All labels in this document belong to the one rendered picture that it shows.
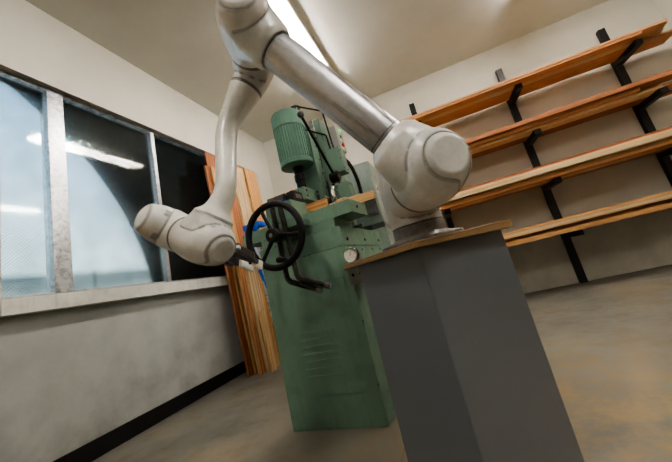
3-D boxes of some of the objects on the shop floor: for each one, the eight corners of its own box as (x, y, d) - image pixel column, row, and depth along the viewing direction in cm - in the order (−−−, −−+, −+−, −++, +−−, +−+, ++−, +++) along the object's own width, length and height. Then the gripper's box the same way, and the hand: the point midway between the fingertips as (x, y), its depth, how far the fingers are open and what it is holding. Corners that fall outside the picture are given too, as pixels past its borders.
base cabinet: (291, 432, 136) (261, 269, 151) (344, 380, 189) (317, 263, 204) (390, 427, 120) (344, 245, 135) (417, 372, 172) (382, 245, 187)
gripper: (227, 225, 95) (276, 251, 114) (189, 240, 102) (241, 262, 120) (225, 248, 92) (275, 271, 110) (185, 262, 98) (239, 281, 116)
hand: (251, 264), depth 112 cm, fingers open, 3 cm apart
